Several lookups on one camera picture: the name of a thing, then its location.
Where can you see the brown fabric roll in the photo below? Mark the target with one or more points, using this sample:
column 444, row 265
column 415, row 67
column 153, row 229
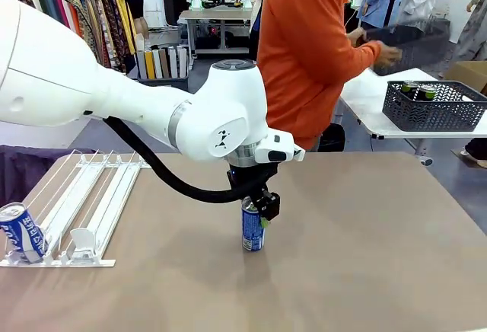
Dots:
column 164, row 62

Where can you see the white side table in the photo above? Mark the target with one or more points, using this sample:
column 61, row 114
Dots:
column 365, row 99

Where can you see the bystander's dark trouser leg and shoe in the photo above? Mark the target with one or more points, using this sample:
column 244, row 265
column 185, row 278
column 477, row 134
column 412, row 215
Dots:
column 475, row 151

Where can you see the brown cardboard box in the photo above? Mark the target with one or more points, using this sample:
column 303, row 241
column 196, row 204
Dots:
column 468, row 73

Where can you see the person's right hand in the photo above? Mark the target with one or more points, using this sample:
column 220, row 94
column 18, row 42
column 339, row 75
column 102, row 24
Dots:
column 388, row 57

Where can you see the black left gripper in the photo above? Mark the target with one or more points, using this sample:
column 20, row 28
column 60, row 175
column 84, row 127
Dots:
column 245, row 175

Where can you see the dark purple cloth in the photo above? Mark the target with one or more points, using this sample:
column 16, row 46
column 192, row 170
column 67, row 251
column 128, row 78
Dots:
column 19, row 172

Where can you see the beige fabric roll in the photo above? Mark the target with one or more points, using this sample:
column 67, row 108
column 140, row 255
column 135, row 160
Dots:
column 182, row 61

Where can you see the grey plastic storage bin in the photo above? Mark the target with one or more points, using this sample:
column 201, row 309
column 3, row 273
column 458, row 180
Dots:
column 171, row 82

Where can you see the mannequin in grey dress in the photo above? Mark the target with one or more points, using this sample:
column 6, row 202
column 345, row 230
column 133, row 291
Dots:
column 472, row 35

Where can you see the rack of hanging colourful garments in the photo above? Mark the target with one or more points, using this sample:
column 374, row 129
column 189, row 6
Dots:
column 114, row 12

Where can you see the grey background work table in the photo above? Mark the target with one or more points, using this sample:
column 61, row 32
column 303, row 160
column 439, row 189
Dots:
column 213, row 14

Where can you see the yellow fabric roll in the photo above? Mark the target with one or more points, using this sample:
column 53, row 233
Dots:
column 150, row 63

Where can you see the person torso in orange hoodie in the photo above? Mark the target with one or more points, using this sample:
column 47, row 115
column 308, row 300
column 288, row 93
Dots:
column 296, row 80

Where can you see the person's right forearm orange sleeve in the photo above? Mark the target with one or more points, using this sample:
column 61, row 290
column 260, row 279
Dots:
column 357, row 61

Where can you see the person's left hand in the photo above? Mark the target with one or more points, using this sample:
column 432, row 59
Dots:
column 357, row 37

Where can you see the blue-grey woven plastic basket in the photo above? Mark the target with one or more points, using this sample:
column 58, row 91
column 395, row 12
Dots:
column 418, row 50
column 430, row 119

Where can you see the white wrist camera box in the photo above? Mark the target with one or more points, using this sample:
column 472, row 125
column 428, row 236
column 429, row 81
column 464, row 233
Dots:
column 277, row 149

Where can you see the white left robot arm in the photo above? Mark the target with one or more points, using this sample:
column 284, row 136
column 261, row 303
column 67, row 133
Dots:
column 114, row 99

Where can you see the white fabric roll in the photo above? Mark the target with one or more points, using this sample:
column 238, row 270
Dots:
column 173, row 61

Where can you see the black and green can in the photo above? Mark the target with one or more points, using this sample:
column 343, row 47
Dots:
column 428, row 93

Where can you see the blue Pocari Sweat can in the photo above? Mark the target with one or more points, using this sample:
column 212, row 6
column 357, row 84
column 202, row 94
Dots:
column 253, row 237
column 23, row 233

